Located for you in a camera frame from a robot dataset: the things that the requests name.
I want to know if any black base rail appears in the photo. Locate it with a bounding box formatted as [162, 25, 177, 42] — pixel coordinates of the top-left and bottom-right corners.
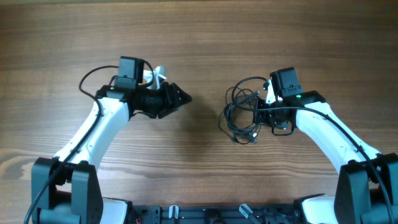
[134, 203, 302, 224]

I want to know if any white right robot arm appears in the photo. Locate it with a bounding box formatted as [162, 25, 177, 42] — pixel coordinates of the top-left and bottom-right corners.
[254, 67, 397, 223]

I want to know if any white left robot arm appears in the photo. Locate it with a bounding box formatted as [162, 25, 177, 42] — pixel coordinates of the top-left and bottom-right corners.
[24, 56, 192, 223]

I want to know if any black left camera cable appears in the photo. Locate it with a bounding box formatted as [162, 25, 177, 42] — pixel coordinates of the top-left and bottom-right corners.
[24, 64, 156, 224]

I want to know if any thin black USB cable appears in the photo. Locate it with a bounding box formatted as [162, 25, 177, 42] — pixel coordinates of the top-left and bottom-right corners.
[217, 76, 269, 146]

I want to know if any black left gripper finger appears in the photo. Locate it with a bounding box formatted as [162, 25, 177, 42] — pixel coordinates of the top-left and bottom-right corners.
[166, 83, 192, 109]
[157, 106, 181, 119]

